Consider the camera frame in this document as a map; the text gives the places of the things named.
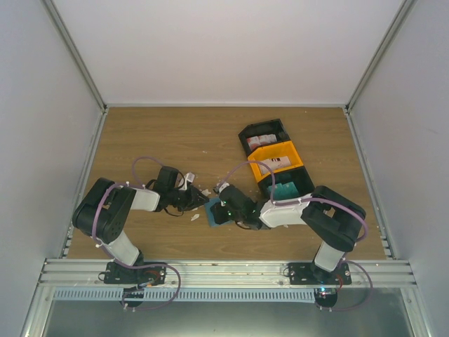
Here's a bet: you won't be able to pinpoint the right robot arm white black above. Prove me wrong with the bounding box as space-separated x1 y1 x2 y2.
206 183 368 284

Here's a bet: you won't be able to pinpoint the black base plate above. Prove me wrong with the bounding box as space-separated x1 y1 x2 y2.
282 262 352 286
98 262 166 286

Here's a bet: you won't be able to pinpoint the slotted grey cable duct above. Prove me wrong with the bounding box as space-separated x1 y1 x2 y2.
53 287 315 303

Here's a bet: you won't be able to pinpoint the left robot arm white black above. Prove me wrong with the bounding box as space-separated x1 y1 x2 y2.
72 166 209 284

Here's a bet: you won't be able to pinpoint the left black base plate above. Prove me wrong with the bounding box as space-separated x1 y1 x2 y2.
98 262 166 286

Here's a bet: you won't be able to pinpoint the black card tray near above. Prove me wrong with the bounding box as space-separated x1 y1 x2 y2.
274 166 315 198

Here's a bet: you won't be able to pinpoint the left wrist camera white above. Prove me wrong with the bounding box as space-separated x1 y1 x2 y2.
180 172 195 191

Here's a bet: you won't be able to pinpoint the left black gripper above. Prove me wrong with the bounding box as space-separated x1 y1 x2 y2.
168 185 209 212

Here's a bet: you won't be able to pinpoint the pink white card in orange tray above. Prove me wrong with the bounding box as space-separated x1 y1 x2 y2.
258 156 291 175

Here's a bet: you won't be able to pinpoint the orange card tray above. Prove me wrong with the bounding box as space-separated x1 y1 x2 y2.
248 140 304 183

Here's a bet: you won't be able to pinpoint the black card tray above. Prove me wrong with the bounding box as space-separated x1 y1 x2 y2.
274 166 315 198
239 119 290 156

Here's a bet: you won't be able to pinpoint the red white cards in tray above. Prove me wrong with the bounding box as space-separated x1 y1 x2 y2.
246 134 277 151

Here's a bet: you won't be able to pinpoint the black card tray far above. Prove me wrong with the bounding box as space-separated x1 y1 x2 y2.
239 119 290 156

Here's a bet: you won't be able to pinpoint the aluminium front rail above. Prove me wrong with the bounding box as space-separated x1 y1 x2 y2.
38 259 417 289

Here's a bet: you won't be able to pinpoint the teal credit card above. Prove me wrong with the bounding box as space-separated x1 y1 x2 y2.
268 182 300 201

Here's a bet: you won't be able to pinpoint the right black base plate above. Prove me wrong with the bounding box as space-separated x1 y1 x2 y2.
282 262 352 286

